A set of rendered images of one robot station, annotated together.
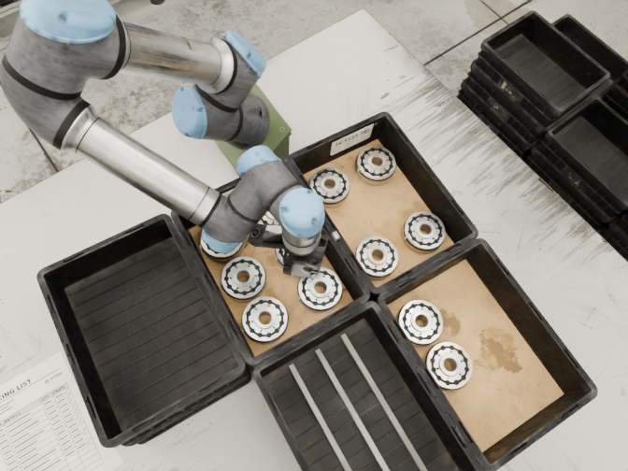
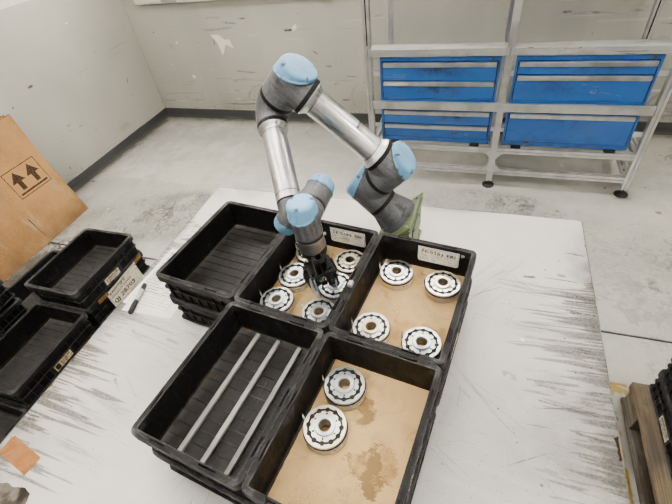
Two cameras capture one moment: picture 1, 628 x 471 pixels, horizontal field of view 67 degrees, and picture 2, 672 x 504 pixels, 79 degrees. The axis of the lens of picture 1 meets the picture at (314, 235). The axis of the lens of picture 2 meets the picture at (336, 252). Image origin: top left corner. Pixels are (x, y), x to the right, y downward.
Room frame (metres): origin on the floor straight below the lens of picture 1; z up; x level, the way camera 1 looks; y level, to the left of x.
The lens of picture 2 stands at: (0.12, -0.75, 1.78)
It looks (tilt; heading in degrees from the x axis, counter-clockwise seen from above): 43 degrees down; 69
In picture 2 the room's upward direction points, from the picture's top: 9 degrees counter-clockwise
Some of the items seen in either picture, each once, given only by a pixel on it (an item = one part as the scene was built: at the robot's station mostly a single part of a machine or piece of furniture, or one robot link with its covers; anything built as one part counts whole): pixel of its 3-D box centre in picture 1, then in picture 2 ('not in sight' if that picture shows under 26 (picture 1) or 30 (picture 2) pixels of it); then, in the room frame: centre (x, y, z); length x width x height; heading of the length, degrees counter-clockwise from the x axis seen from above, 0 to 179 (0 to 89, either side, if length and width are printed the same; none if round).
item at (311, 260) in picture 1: (304, 247); (318, 264); (0.36, 0.02, 0.99); 0.09 x 0.08 x 0.12; 83
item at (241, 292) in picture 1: (243, 277); (294, 274); (0.31, 0.15, 0.86); 0.10 x 0.10 x 0.01
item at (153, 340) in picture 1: (146, 325); (234, 256); (0.17, 0.33, 0.87); 0.40 x 0.30 x 0.11; 38
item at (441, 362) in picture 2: (379, 197); (406, 290); (0.54, -0.14, 0.92); 0.40 x 0.30 x 0.02; 38
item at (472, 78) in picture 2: not in sight; (435, 102); (1.76, 1.31, 0.60); 0.72 x 0.03 x 0.56; 136
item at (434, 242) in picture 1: (424, 230); (421, 343); (0.50, -0.27, 0.86); 0.10 x 0.10 x 0.01
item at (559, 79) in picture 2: not in sight; (573, 105); (2.33, 0.75, 0.60); 0.72 x 0.03 x 0.56; 136
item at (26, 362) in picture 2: not in sight; (49, 365); (-0.73, 0.78, 0.31); 0.40 x 0.30 x 0.34; 45
